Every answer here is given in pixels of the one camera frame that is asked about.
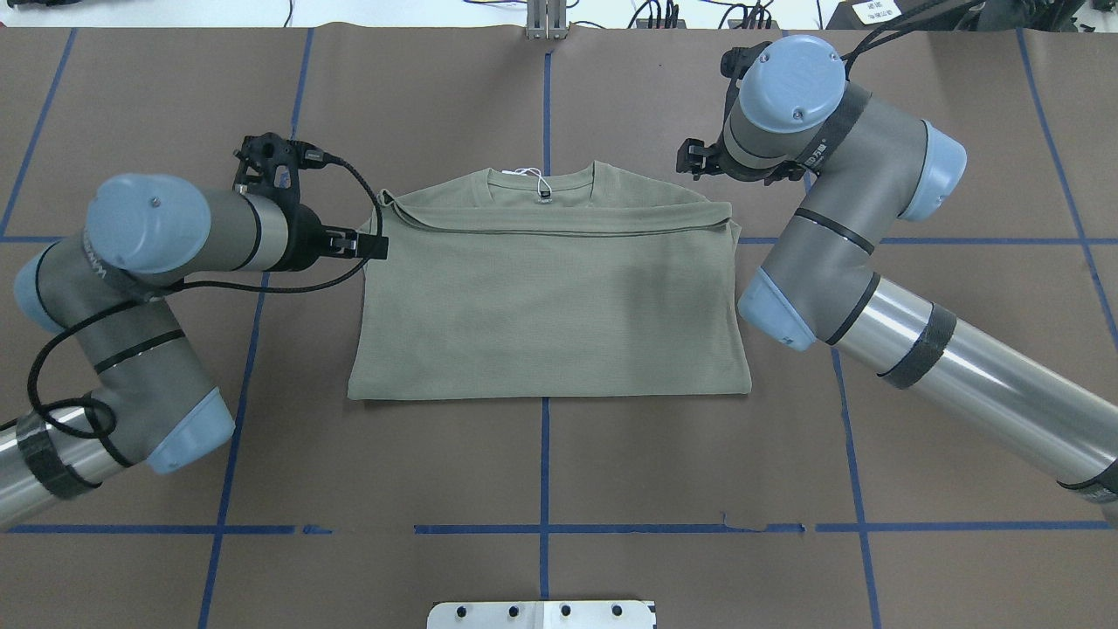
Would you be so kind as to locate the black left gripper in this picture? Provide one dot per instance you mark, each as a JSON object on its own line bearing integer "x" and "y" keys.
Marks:
{"x": 305, "y": 237}

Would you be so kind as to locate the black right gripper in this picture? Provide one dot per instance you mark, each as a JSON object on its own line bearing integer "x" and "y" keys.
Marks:
{"x": 696, "y": 156}

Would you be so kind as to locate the olive green long-sleeve shirt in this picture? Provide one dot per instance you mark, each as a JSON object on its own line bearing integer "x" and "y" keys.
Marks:
{"x": 601, "y": 283}

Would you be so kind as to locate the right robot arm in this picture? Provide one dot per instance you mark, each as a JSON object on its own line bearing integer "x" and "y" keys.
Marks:
{"x": 791, "y": 110}

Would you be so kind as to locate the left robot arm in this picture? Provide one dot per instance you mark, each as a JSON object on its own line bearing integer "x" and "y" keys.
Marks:
{"x": 119, "y": 383}

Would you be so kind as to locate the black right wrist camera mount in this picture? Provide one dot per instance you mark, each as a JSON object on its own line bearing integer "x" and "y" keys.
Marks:
{"x": 735, "y": 62}

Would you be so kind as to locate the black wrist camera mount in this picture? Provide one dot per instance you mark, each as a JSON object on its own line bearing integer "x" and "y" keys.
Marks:
{"x": 735, "y": 62}
{"x": 269, "y": 165}

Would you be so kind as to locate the aluminium frame post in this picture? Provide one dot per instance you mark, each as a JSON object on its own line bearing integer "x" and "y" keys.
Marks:
{"x": 546, "y": 20}

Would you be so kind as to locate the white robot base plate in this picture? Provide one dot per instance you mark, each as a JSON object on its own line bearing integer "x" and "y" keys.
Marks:
{"x": 586, "y": 613}

